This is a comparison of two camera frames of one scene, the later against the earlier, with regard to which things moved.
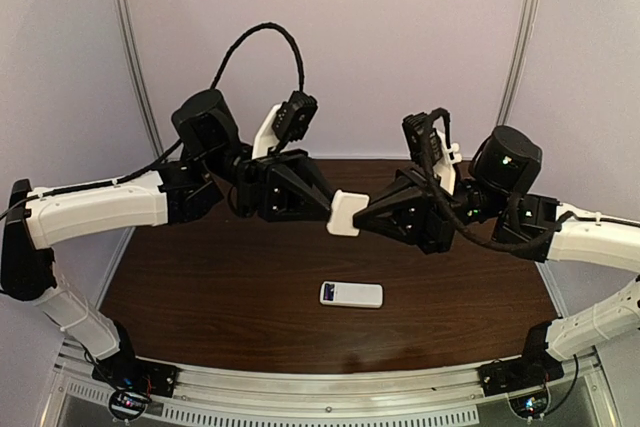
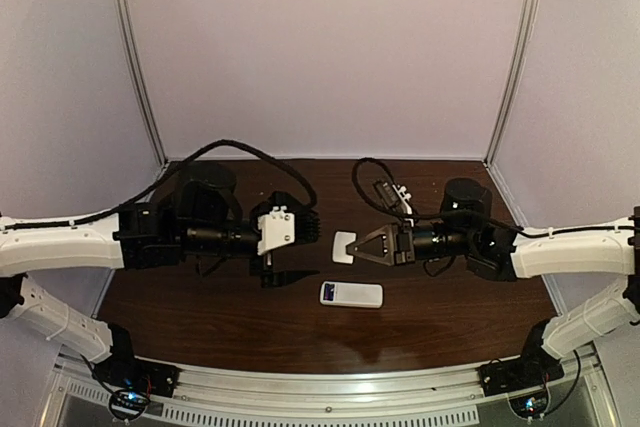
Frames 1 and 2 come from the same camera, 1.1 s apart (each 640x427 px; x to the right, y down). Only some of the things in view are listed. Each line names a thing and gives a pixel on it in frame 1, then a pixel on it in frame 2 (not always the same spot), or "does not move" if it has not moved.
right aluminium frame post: [527, 32] does not move
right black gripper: [430, 217] to [404, 243]
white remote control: [355, 294] does not move
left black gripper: [267, 189] to [265, 265]
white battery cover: [343, 208] to [341, 240]
